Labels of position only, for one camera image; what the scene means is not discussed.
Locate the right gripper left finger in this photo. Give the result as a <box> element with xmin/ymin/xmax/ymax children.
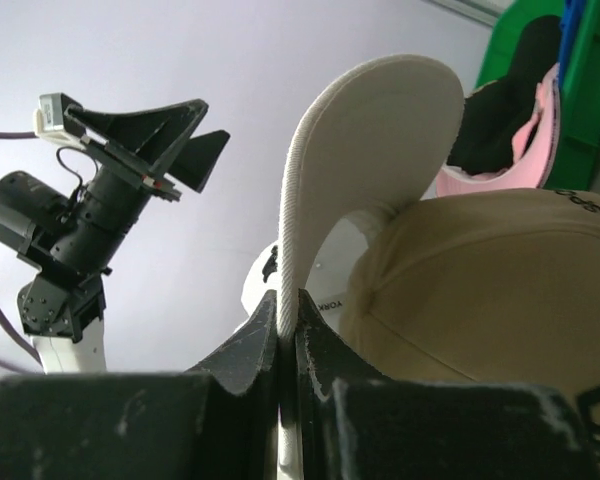
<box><xmin>0</xmin><ymin>292</ymin><xmax>278</xmax><ymax>479</ymax></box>

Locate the black cap in bin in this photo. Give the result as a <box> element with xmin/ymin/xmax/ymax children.
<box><xmin>446</xmin><ymin>15</ymin><xmax>561</xmax><ymax>176</ymax></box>

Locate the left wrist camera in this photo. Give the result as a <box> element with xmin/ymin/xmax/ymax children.
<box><xmin>33</xmin><ymin>92</ymin><xmax>85</xmax><ymax>150</ymax></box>

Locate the pink white baseball cap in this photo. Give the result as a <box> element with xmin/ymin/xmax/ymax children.
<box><xmin>435</xmin><ymin>64</ymin><xmax>561</xmax><ymax>197</ymax></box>

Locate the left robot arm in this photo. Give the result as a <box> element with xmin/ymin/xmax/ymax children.
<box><xmin>0</xmin><ymin>93</ymin><xmax>229</xmax><ymax>373</ymax></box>

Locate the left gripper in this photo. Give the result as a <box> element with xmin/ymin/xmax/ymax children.
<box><xmin>65</xmin><ymin>99</ymin><xmax>230</xmax><ymax>202</ymax></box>

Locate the green plastic bin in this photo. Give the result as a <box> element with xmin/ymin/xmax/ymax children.
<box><xmin>476</xmin><ymin>1</ymin><xmax>600</xmax><ymax>190</ymax></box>

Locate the blue item in bin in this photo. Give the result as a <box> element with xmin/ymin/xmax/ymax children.
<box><xmin>557</xmin><ymin>0</ymin><xmax>594</xmax><ymax>89</ymax></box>

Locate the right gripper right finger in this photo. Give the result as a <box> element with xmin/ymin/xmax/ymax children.
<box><xmin>295</xmin><ymin>292</ymin><xmax>600</xmax><ymax>479</ymax></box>

